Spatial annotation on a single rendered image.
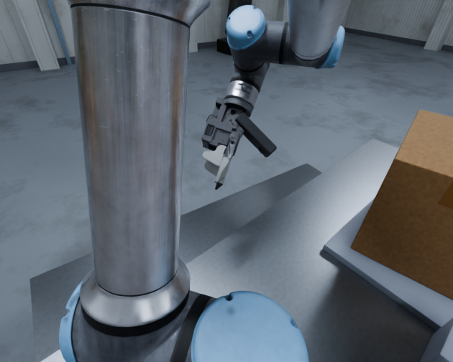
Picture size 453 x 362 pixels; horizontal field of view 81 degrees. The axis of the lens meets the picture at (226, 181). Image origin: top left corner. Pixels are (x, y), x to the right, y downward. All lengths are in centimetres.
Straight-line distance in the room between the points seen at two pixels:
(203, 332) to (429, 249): 52
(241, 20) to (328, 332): 62
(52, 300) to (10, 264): 138
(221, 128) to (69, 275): 49
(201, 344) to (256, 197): 61
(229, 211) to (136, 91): 62
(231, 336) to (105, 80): 25
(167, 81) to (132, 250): 14
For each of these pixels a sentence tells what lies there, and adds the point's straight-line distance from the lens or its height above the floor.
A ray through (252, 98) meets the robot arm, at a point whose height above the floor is 116.
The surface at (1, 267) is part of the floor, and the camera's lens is 210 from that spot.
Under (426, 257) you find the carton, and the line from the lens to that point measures 71.
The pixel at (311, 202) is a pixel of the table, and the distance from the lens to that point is 86.
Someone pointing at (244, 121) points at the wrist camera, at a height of 113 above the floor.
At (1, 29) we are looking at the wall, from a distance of 606.
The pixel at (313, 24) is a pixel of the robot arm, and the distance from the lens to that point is 37.
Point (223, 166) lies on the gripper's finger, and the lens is 53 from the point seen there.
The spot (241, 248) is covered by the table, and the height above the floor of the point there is 83.
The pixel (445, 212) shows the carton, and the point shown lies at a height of 105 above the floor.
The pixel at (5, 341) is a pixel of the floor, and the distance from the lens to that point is 179.
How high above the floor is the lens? 139
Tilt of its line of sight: 38 degrees down
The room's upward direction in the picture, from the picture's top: 1 degrees clockwise
